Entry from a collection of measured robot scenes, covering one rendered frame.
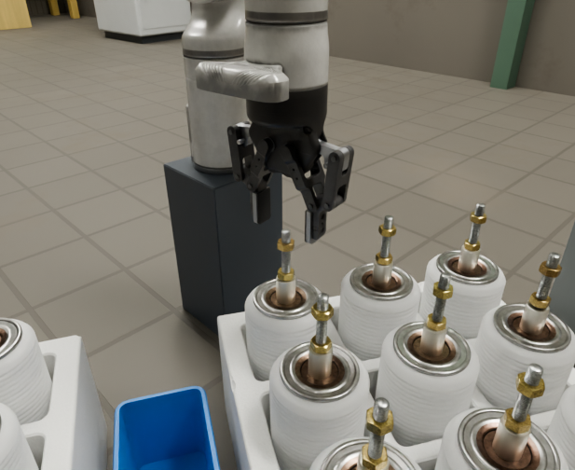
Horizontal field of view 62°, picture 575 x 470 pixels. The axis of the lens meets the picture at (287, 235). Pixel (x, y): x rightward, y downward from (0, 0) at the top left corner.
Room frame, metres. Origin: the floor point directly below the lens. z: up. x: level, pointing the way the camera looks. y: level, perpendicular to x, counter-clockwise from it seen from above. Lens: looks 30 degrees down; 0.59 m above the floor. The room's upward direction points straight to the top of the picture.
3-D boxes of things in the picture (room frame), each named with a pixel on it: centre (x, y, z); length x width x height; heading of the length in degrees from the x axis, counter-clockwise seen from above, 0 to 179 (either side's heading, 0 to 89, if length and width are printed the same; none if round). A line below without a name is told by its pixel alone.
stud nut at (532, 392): (0.24, -0.18, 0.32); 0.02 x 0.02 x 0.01; 12
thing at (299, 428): (0.33, -0.03, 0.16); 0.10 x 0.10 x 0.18
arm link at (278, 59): (0.43, 0.01, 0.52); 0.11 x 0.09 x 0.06; 142
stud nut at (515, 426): (0.24, -0.18, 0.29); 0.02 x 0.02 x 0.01; 12
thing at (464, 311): (0.50, -0.23, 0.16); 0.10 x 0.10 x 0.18
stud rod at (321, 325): (0.33, -0.03, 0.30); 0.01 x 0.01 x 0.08
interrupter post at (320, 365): (0.33, -0.03, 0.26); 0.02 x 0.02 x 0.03
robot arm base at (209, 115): (0.73, 0.11, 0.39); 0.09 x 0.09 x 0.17; 44
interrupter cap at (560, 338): (0.39, -0.26, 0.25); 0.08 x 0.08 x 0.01
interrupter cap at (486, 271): (0.50, -0.23, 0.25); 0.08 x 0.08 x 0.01
